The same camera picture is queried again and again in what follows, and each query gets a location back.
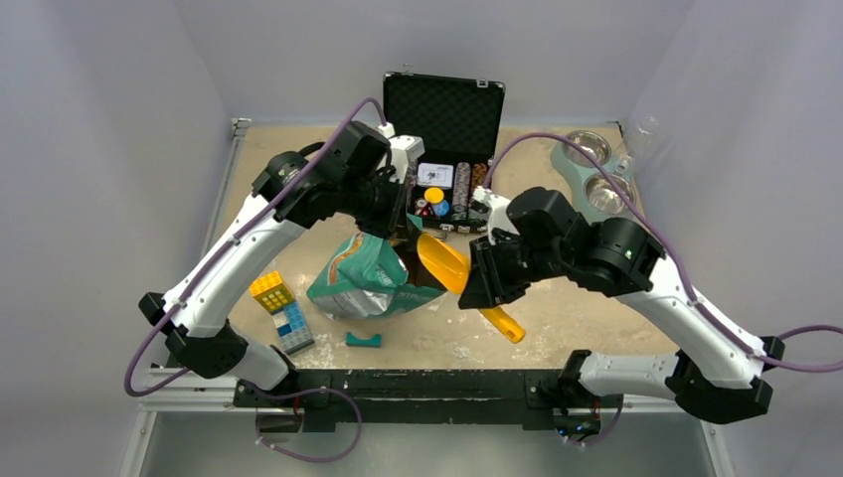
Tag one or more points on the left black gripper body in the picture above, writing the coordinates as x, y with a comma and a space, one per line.
378, 202

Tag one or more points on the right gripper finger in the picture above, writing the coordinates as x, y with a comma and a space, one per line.
482, 258
483, 288

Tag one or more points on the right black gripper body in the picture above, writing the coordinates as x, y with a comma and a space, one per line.
518, 263

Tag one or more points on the yellow plastic scoop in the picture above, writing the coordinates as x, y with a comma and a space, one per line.
451, 268

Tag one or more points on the green pet food bag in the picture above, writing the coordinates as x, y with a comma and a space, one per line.
371, 278

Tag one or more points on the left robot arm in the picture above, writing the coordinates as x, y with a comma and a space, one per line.
359, 172

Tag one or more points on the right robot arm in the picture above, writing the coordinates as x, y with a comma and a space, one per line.
716, 372

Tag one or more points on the double steel pet bowl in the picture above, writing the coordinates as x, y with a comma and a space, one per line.
592, 195

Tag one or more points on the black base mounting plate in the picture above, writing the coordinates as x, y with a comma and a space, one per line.
531, 399

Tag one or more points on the teal curved block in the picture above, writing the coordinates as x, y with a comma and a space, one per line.
354, 341

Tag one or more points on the black poker chip case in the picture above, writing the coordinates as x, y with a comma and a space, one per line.
458, 121

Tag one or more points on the toy brick block stack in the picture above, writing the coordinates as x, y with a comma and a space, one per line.
271, 292

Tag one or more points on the clear glass jar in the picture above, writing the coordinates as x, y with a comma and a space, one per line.
637, 136

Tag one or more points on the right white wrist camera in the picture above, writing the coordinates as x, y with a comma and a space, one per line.
497, 211

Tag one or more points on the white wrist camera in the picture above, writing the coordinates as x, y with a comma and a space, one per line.
405, 153
497, 211

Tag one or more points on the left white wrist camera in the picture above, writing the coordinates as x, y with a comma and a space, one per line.
405, 153

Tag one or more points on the aluminium frame rail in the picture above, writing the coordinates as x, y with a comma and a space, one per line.
449, 349

